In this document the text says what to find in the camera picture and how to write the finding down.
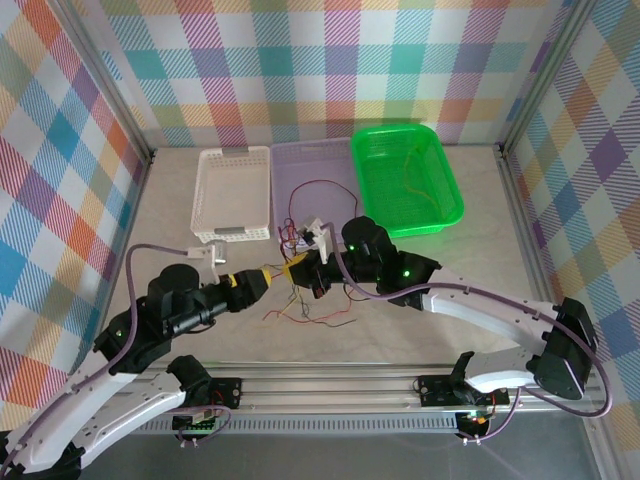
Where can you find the black arm base block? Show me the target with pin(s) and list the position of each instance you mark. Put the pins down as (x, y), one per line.
(225, 392)
(434, 391)

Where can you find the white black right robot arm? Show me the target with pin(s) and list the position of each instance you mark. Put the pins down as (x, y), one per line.
(490, 310)

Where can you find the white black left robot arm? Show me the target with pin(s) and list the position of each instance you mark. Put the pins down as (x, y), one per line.
(75, 415)

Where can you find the green mesh plastic basket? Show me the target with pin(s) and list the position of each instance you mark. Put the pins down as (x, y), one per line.
(385, 175)

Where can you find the white perforated plastic basket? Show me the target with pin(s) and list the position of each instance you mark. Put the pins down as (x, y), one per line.
(230, 190)

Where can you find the purple perforated plastic basket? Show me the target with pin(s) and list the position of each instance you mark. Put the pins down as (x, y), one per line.
(320, 165)

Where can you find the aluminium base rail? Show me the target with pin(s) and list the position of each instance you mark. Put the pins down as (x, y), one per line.
(325, 387)

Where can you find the aluminium side rail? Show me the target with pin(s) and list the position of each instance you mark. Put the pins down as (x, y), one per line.
(530, 230)

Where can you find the aluminium frame post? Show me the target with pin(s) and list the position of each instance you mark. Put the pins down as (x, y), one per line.
(110, 85)
(545, 75)

